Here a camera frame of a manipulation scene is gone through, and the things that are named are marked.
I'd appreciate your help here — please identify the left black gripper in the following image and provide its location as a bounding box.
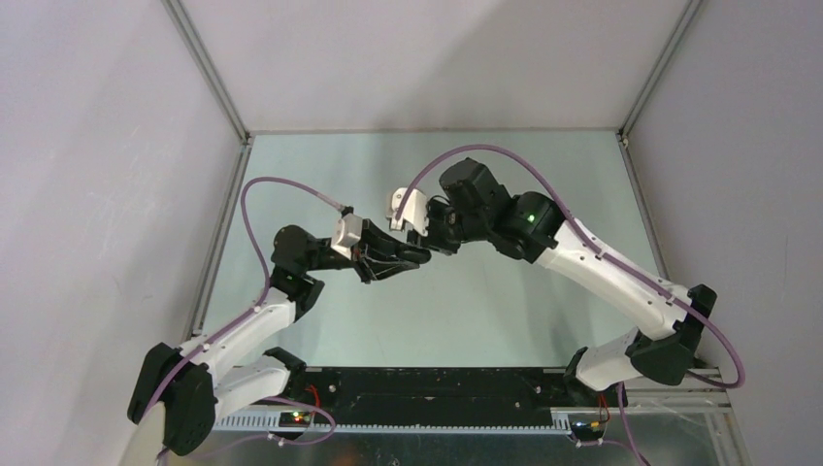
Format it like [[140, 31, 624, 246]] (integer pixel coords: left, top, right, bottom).
[[304, 219, 418, 284]]

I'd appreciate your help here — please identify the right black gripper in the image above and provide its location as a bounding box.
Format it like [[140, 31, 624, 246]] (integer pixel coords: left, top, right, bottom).
[[407, 197, 490, 256]]

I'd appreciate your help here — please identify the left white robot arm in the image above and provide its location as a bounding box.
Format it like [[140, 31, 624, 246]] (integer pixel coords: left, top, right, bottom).
[[121, 214, 431, 465]]

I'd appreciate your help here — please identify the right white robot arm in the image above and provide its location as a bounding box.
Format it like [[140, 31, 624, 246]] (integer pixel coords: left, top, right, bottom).
[[408, 158, 716, 406]]

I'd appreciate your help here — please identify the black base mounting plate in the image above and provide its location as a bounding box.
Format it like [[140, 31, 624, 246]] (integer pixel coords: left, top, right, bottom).
[[283, 367, 621, 429]]

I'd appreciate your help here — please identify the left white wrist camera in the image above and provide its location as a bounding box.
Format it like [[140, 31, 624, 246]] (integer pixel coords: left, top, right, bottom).
[[330, 206, 363, 260]]

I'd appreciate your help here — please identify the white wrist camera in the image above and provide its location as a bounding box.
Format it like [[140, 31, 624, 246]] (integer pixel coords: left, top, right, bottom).
[[385, 187, 429, 237], [330, 206, 363, 260]]

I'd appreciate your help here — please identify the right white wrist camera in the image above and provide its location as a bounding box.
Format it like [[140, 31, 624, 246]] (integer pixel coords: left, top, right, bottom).
[[385, 187, 429, 237]]

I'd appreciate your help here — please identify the aluminium frame rail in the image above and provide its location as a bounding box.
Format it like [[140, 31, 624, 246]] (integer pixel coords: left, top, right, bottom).
[[161, 0, 251, 185]]

